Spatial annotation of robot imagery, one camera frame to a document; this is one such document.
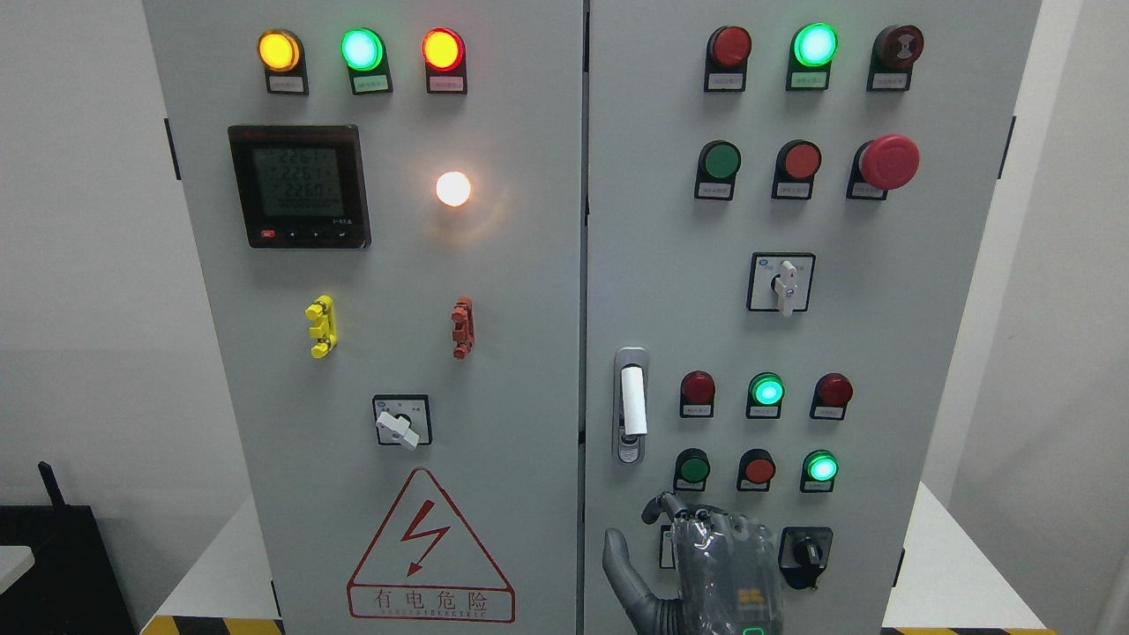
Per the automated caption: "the white selector switch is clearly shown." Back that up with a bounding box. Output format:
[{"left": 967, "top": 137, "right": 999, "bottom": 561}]
[
  {"left": 746, "top": 252, "right": 816, "bottom": 318},
  {"left": 660, "top": 524, "right": 675, "bottom": 569}
]

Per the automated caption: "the green indicator light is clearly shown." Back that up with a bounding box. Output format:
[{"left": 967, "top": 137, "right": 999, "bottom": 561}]
[
  {"left": 340, "top": 27, "right": 393, "bottom": 95},
  {"left": 786, "top": 23, "right": 838, "bottom": 90}
]

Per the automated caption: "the red emergency stop button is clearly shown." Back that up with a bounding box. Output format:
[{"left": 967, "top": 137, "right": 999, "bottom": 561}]
[{"left": 846, "top": 134, "right": 920, "bottom": 201}]

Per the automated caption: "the green lit indicator lower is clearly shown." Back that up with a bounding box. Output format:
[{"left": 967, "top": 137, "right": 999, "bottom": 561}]
[{"left": 800, "top": 449, "right": 839, "bottom": 493}]

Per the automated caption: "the green push button lower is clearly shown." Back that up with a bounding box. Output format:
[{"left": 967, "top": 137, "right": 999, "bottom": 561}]
[{"left": 672, "top": 447, "right": 711, "bottom": 493}]

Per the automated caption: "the dark red buzzer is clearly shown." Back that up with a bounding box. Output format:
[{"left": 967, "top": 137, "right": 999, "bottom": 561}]
[{"left": 867, "top": 25, "right": 924, "bottom": 92}]

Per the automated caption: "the dark red indicator light left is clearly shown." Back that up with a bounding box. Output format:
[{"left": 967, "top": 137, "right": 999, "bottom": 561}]
[{"left": 680, "top": 369, "right": 716, "bottom": 418}]

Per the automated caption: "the dark red indicator light right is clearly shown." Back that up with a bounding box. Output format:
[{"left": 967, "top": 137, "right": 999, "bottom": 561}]
[{"left": 808, "top": 371, "right": 854, "bottom": 421}]

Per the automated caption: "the grey right cabinet door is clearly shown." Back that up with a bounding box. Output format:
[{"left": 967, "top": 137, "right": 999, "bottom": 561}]
[{"left": 584, "top": 1, "right": 1040, "bottom": 634}]

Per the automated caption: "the red push button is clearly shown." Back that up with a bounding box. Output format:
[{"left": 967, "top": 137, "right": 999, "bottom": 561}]
[
  {"left": 773, "top": 139, "right": 822, "bottom": 200},
  {"left": 736, "top": 449, "right": 777, "bottom": 493}
]

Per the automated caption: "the green push button upper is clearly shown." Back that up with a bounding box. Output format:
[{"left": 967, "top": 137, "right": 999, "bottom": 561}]
[{"left": 694, "top": 140, "right": 742, "bottom": 201}]

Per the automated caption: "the black rotary selector switch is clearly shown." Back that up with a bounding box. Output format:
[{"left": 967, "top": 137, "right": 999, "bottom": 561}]
[{"left": 778, "top": 527, "right": 834, "bottom": 590}]

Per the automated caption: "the green lit indicator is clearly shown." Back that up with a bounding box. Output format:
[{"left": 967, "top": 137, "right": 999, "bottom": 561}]
[
  {"left": 800, "top": 449, "right": 839, "bottom": 493},
  {"left": 745, "top": 371, "right": 786, "bottom": 419}
]

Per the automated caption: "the green push button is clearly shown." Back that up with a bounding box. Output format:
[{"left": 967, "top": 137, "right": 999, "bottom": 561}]
[
  {"left": 672, "top": 447, "right": 711, "bottom": 493},
  {"left": 694, "top": 140, "right": 742, "bottom": 201}
]

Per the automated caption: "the white selector switch upper right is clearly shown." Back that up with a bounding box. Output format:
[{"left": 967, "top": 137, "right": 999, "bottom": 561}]
[{"left": 746, "top": 252, "right": 816, "bottom": 318}]

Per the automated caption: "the red push button upper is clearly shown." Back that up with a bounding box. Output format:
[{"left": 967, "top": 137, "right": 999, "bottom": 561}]
[{"left": 773, "top": 139, "right": 822, "bottom": 200}]

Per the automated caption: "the dark red indicator light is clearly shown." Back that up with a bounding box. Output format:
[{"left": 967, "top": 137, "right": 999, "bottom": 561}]
[
  {"left": 680, "top": 369, "right": 716, "bottom": 418},
  {"left": 808, "top": 371, "right": 854, "bottom": 421}
]

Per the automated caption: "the grey cabinet door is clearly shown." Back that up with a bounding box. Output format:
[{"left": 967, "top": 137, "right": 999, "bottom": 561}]
[
  {"left": 584, "top": 1, "right": 1040, "bottom": 634},
  {"left": 145, "top": 1, "right": 585, "bottom": 634}
]

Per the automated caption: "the green indicator light top right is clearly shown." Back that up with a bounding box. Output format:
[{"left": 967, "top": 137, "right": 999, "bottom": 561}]
[{"left": 786, "top": 23, "right": 838, "bottom": 90}]

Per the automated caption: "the red indicator light top right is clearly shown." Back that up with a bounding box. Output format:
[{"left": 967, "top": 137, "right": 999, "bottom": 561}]
[{"left": 703, "top": 25, "right": 751, "bottom": 93}]

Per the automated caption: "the silver door handle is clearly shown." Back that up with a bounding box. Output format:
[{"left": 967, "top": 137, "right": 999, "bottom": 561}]
[{"left": 612, "top": 347, "right": 649, "bottom": 466}]

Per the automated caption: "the red lit indicator light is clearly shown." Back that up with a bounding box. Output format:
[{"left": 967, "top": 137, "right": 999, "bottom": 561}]
[{"left": 421, "top": 27, "right": 467, "bottom": 95}]

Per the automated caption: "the black digital power meter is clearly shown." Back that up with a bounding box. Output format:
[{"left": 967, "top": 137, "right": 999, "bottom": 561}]
[{"left": 228, "top": 124, "right": 370, "bottom": 250}]

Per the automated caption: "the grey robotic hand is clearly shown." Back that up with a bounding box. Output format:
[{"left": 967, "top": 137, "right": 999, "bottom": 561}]
[{"left": 603, "top": 492, "right": 785, "bottom": 634}]

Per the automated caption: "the red push button lower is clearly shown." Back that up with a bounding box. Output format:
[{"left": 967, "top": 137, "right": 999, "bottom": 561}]
[{"left": 736, "top": 449, "right": 777, "bottom": 493}]

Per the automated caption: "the white lit indicator lamp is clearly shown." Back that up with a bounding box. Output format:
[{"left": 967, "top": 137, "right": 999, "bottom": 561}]
[{"left": 435, "top": 169, "right": 473, "bottom": 208}]

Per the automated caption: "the yellow terminal clip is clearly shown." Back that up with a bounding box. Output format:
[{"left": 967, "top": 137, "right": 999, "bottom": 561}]
[{"left": 305, "top": 295, "right": 338, "bottom": 359}]

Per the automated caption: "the yellow indicator light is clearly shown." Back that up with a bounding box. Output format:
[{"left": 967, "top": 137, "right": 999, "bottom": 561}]
[{"left": 259, "top": 29, "right": 308, "bottom": 95}]

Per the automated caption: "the red terminal clip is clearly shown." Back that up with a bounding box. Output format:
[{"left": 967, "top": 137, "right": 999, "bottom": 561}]
[{"left": 449, "top": 296, "right": 475, "bottom": 359}]

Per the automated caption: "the green indicator light top left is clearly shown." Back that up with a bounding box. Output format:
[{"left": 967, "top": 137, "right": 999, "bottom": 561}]
[{"left": 340, "top": 27, "right": 393, "bottom": 95}]

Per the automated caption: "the white selector switch left door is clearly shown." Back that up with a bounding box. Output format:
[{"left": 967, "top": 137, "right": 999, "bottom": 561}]
[{"left": 371, "top": 394, "right": 434, "bottom": 450}]

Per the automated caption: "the grey left cabinet door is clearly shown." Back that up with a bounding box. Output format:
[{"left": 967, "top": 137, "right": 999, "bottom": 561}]
[{"left": 145, "top": 1, "right": 585, "bottom": 634}]

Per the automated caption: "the green lit indicator middle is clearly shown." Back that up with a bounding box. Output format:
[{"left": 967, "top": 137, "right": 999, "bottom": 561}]
[{"left": 745, "top": 371, "right": 786, "bottom": 419}]

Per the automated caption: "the white selector switch lower right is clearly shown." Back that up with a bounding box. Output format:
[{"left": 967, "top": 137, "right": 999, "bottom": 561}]
[{"left": 660, "top": 524, "right": 675, "bottom": 569}]

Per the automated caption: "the red electric hazard warning sign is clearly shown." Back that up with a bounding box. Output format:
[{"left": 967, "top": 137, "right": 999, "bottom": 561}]
[{"left": 347, "top": 467, "right": 516, "bottom": 624}]

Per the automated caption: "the black box with antenna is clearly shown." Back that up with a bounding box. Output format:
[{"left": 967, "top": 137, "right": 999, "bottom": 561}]
[{"left": 1, "top": 461, "right": 135, "bottom": 634}]

